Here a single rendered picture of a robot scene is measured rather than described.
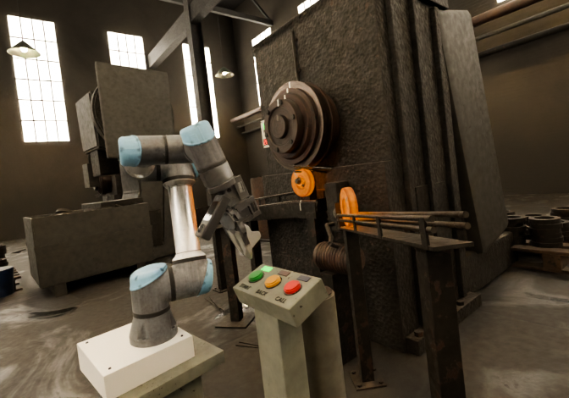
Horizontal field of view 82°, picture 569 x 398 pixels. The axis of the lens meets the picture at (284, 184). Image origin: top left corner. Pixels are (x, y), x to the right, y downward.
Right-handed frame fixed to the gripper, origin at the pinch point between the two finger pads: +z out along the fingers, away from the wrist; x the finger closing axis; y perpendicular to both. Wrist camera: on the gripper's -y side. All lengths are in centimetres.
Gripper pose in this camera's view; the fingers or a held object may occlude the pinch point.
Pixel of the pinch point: (246, 256)
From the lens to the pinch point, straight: 87.5
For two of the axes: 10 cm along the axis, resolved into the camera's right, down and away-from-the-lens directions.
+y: 6.9, -4.4, 5.7
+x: -6.2, 0.5, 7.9
